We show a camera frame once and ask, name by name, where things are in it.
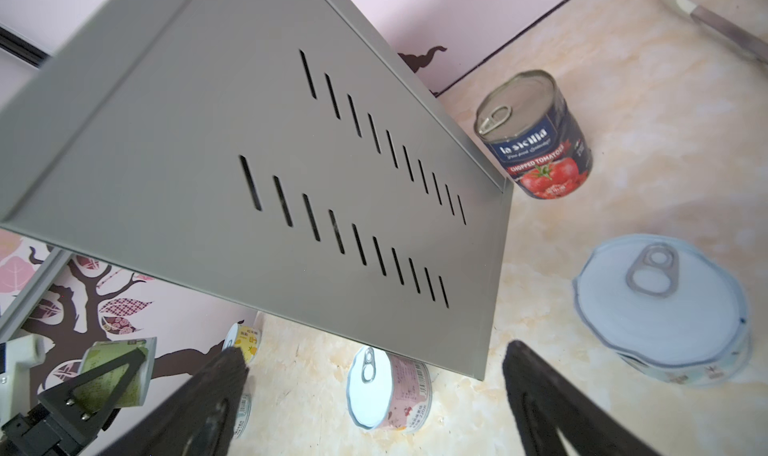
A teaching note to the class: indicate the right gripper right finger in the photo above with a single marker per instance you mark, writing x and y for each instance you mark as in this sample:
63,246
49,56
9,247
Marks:
549,410

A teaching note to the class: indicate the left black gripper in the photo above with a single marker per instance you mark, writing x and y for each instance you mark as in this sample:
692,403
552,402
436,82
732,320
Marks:
77,410

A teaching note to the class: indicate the pink label can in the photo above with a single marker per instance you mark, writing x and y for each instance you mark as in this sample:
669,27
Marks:
388,392

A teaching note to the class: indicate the teal can behind gripper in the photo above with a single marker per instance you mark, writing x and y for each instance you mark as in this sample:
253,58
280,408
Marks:
665,309

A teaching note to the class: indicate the grey metal cabinet box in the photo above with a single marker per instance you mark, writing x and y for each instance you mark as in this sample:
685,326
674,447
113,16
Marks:
273,153

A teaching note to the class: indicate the green label can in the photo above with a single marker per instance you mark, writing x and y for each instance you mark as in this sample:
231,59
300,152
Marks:
94,394

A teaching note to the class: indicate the red tomato can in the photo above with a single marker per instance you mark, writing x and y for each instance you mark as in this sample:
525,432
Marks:
527,127

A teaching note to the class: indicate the metal tongs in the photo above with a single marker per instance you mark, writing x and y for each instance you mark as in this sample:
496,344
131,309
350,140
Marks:
749,44

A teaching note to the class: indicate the left aluminium rail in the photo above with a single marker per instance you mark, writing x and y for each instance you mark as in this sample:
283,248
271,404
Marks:
25,302

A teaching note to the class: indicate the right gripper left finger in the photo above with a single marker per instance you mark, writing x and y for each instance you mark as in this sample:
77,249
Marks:
198,419

